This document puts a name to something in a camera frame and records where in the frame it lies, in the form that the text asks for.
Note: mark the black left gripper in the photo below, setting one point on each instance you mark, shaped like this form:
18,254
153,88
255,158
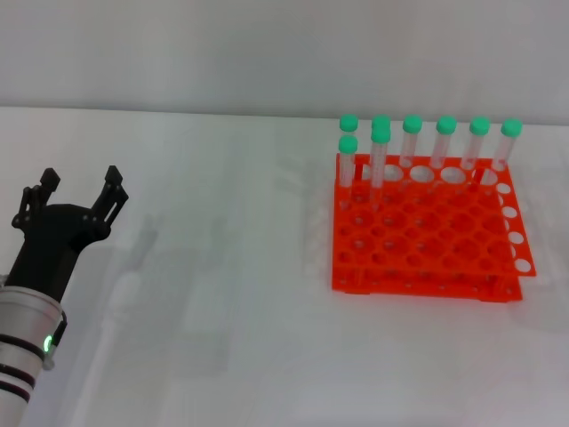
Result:
49,244

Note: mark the clear test tube green cap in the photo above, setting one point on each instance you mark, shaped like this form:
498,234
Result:
347,151
478,133
349,122
381,120
444,133
509,135
411,133
380,147

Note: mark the orange test tube rack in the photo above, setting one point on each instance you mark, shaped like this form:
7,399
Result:
422,236

